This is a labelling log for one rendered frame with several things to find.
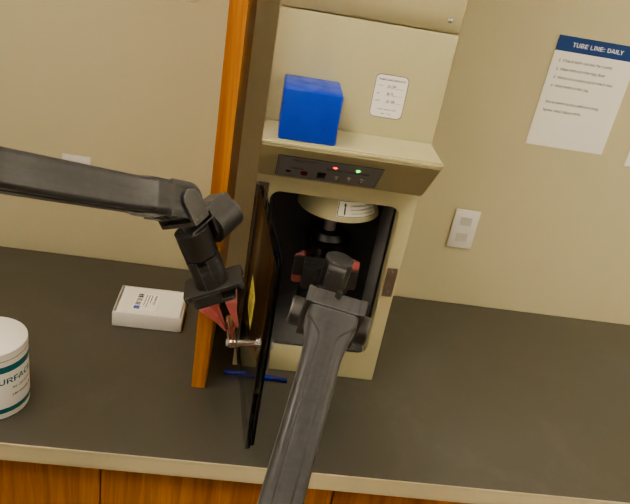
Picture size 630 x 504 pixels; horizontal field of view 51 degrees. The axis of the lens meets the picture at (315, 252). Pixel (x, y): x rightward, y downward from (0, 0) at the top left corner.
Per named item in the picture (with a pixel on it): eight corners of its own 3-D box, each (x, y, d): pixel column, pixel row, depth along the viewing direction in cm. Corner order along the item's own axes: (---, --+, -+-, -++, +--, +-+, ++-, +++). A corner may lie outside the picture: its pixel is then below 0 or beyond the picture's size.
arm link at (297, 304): (283, 329, 88) (362, 353, 87) (296, 287, 88) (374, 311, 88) (291, 325, 130) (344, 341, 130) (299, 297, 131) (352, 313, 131)
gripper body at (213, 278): (188, 288, 116) (173, 253, 113) (244, 272, 116) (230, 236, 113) (186, 309, 111) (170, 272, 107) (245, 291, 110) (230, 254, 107)
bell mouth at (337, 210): (297, 184, 149) (300, 161, 147) (373, 195, 151) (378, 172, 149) (297, 216, 134) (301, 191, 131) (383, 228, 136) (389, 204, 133)
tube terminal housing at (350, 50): (239, 305, 171) (280, -11, 136) (362, 320, 174) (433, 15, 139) (231, 364, 149) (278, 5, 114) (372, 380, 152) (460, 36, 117)
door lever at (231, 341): (253, 325, 121) (254, 313, 120) (257, 354, 112) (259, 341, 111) (223, 323, 120) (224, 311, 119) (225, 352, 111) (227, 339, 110)
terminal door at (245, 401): (240, 351, 145) (263, 182, 127) (248, 454, 119) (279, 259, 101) (236, 351, 145) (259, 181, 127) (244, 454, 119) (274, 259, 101)
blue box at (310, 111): (278, 121, 123) (285, 73, 119) (331, 129, 124) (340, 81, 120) (277, 138, 114) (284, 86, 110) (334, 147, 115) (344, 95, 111)
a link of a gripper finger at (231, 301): (211, 322, 120) (192, 280, 116) (248, 311, 120) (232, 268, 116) (210, 344, 114) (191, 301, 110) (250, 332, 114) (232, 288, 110)
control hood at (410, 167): (257, 168, 127) (263, 118, 123) (420, 192, 131) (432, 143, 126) (254, 191, 117) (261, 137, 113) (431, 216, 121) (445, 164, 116)
